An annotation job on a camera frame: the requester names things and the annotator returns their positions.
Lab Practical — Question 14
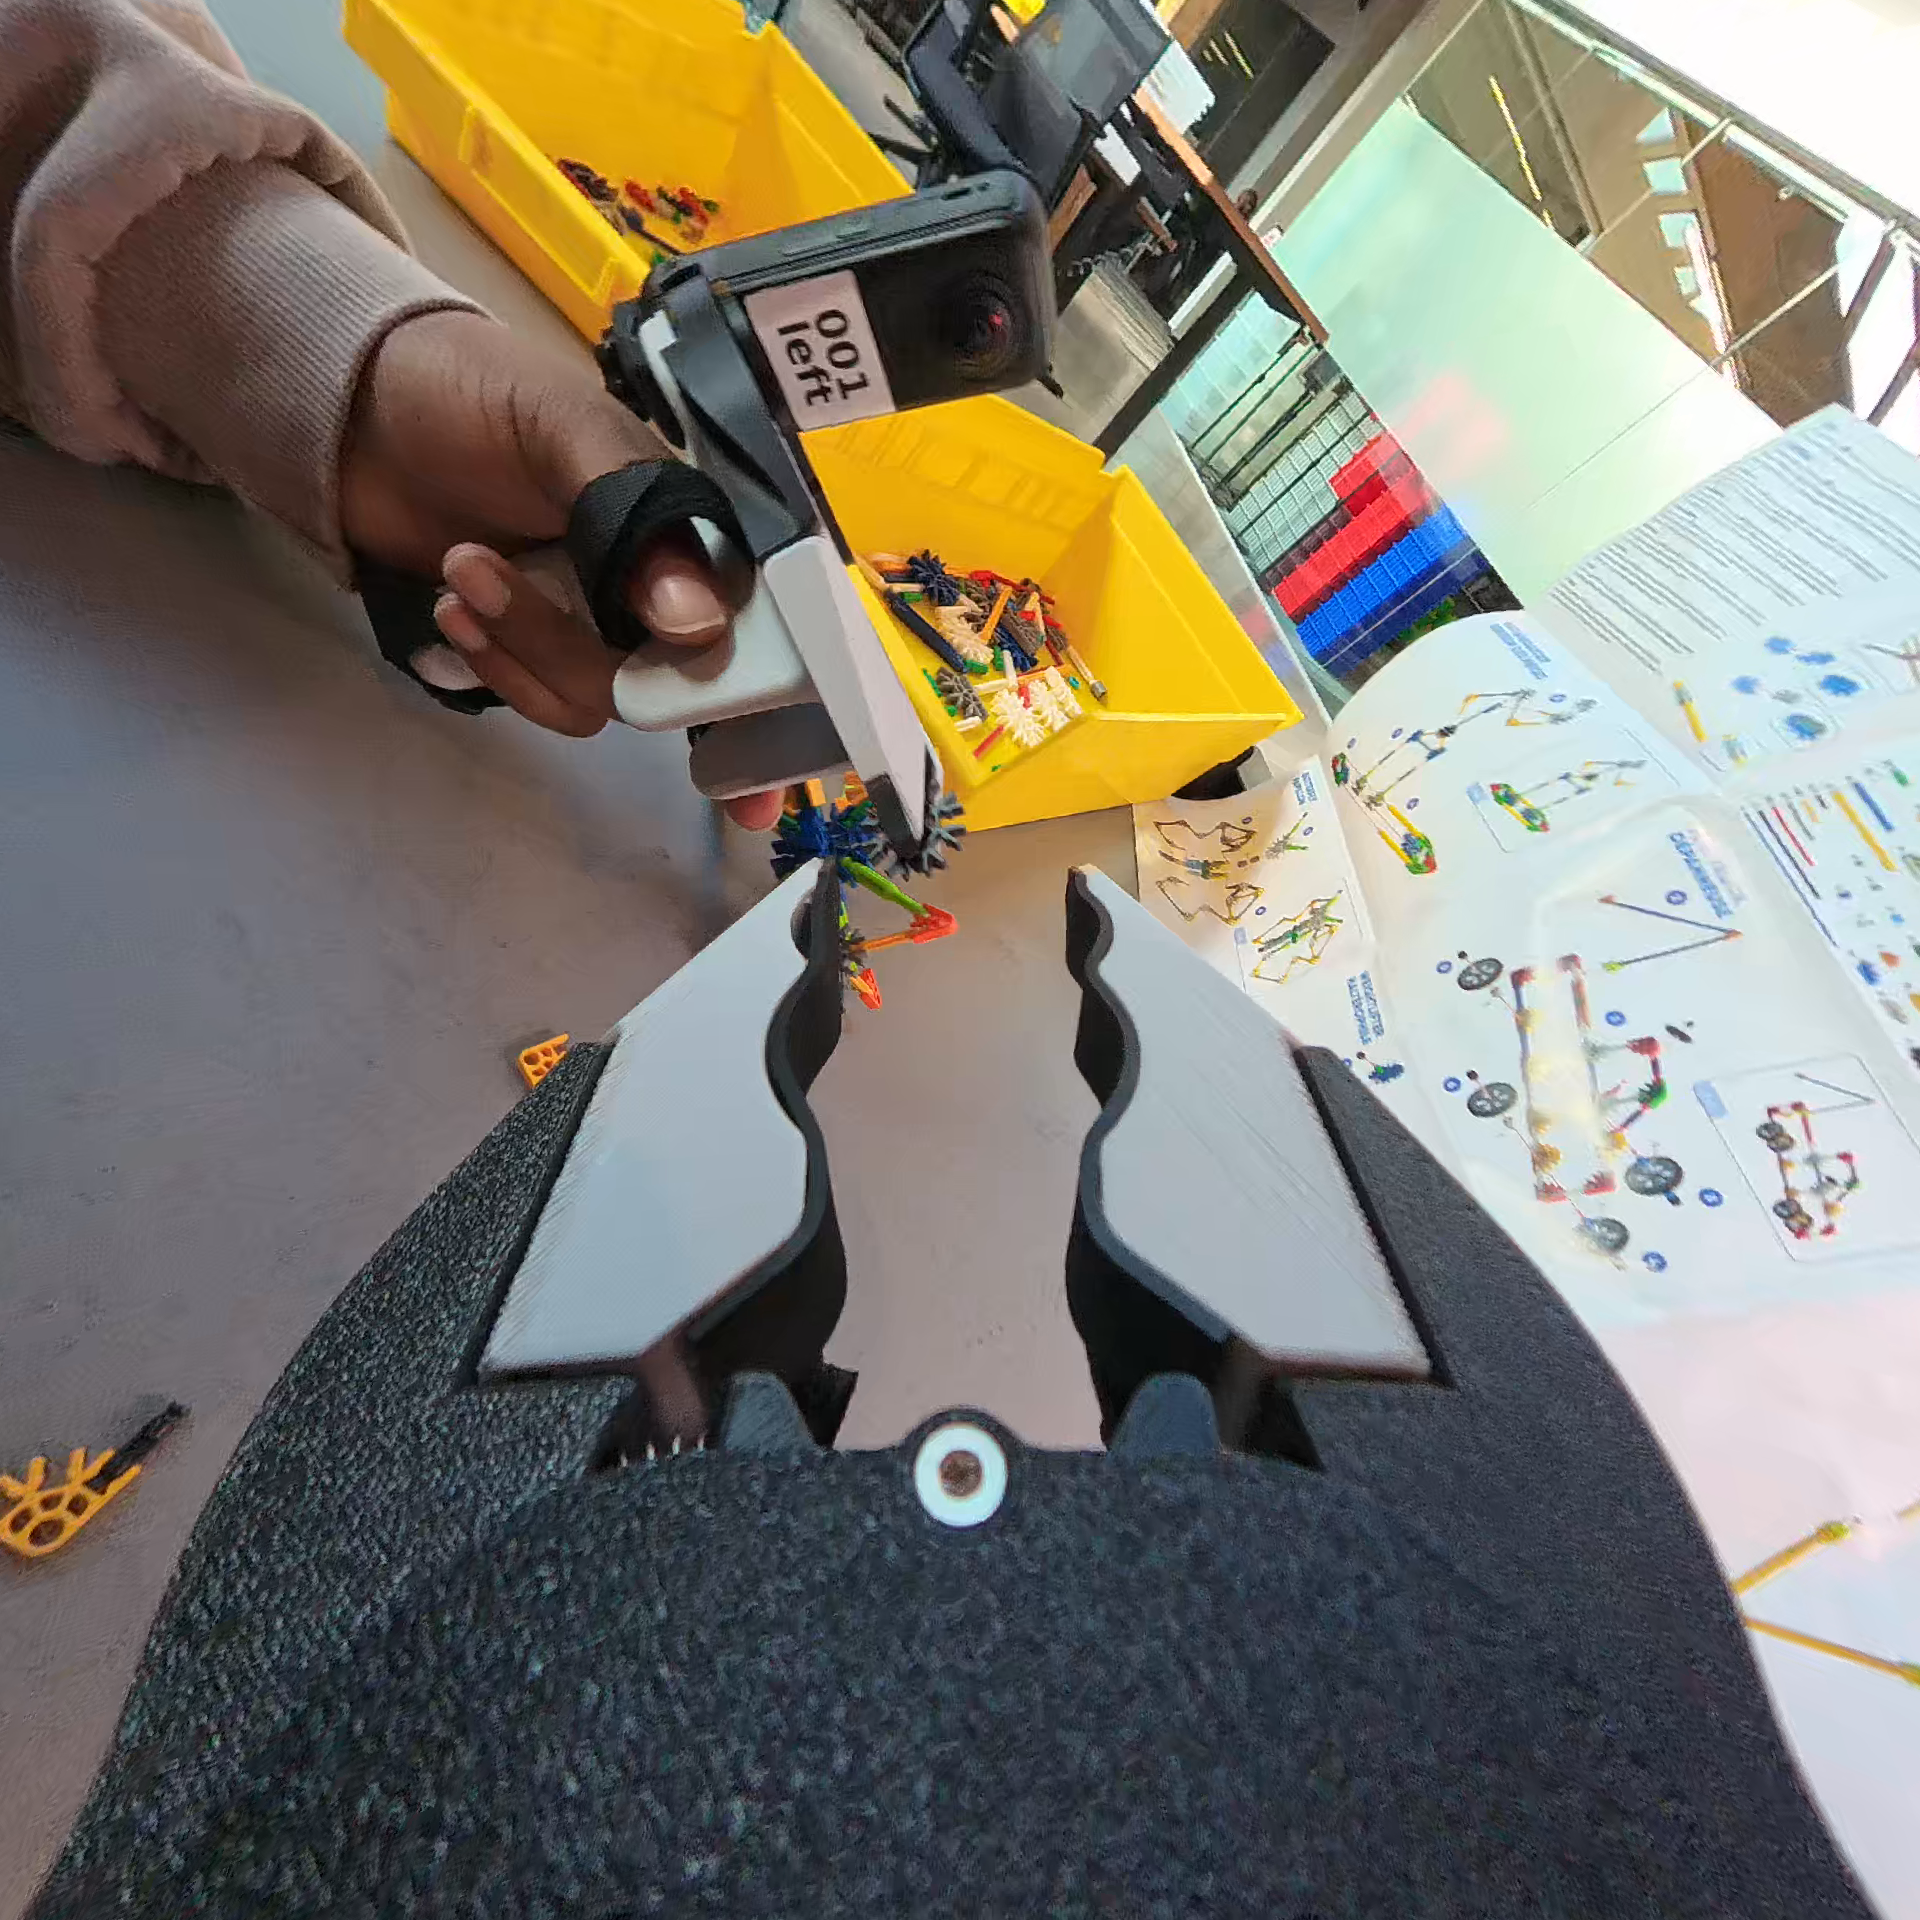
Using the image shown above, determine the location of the person's left forearm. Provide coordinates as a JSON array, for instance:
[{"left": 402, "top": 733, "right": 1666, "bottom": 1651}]
[{"left": 0, "top": 0, "right": 486, "bottom": 578}]

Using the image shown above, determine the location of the person's left hand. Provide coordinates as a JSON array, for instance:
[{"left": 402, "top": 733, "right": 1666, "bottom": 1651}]
[{"left": 342, "top": 305, "right": 740, "bottom": 740}]

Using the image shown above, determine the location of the yellow storage bin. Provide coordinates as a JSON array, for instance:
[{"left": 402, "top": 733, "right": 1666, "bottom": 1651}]
[
  {"left": 342, "top": 0, "right": 918, "bottom": 346},
  {"left": 796, "top": 398, "right": 1306, "bottom": 832}
]

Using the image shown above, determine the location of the colourful toy construction model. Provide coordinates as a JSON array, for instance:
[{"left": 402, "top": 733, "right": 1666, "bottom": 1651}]
[{"left": 768, "top": 798, "right": 964, "bottom": 1013}]

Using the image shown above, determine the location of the stack of red crates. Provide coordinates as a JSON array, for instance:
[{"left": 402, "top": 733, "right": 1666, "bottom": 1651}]
[{"left": 1265, "top": 434, "right": 1419, "bottom": 621}]

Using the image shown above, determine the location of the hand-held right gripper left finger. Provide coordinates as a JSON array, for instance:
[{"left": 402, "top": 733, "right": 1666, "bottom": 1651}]
[{"left": 479, "top": 865, "right": 847, "bottom": 1444}]

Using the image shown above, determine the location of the black office chair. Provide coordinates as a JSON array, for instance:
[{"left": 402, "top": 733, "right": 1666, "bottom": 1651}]
[{"left": 900, "top": 0, "right": 1177, "bottom": 202}]

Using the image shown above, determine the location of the small heap of toy pieces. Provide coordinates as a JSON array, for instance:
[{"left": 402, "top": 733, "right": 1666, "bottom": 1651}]
[{"left": 553, "top": 156, "right": 724, "bottom": 251}]

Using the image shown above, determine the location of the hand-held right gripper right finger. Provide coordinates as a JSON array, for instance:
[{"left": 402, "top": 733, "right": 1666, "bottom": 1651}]
[{"left": 1067, "top": 869, "right": 1436, "bottom": 1444}]

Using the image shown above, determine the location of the printed instruction sheet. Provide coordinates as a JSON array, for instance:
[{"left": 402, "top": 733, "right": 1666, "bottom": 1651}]
[{"left": 1132, "top": 405, "right": 1920, "bottom": 1920}]

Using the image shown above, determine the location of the yellow connector with black rod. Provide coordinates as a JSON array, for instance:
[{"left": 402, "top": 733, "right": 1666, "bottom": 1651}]
[{"left": 0, "top": 1401, "right": 187, "bottom": 1562}]

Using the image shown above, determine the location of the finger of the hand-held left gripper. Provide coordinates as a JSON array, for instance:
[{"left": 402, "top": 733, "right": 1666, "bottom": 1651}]
[{"left": 767, "top": 533, "right": 942, "bottom": 861}]

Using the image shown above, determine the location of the pile of toy building pieces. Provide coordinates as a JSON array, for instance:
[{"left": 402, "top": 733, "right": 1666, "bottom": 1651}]
[{"left": 855, "top": 549, "right": 1112, "bottom": 761}]

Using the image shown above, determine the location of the wooden standing desk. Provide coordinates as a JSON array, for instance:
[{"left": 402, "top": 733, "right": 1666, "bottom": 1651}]
[{"left": 1132, "top": 91, "right": 1330, "bottom": 450}]

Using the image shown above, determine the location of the grey desk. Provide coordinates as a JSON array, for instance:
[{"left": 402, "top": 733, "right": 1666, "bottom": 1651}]
[{"left": 0, "top": 152, "right": 1351, "bottom": 1862}]

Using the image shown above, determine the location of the blue storage bin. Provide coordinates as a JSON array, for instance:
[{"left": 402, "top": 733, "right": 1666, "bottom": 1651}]
[{"left": 1294, "top": 507, "right": 1501, "bottom": 679}]

